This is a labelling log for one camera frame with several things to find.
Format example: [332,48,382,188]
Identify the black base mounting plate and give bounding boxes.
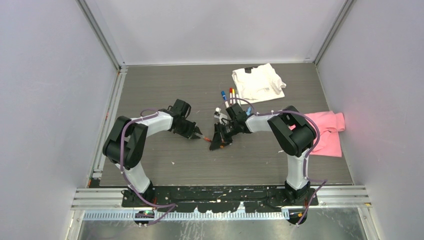
[142,185,319,213]

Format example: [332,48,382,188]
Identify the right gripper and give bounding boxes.
[210,120,240,150]

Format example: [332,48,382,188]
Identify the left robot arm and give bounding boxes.
[102,99,202,207]

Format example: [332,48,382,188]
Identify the white folded cloth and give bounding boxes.
[231,63,287,104]

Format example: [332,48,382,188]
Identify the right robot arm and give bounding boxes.
[209,103,321,205]

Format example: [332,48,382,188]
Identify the pink cloth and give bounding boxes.
[305,111,346,158]

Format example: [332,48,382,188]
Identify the blue pen cap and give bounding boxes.
[221,91,227,100]

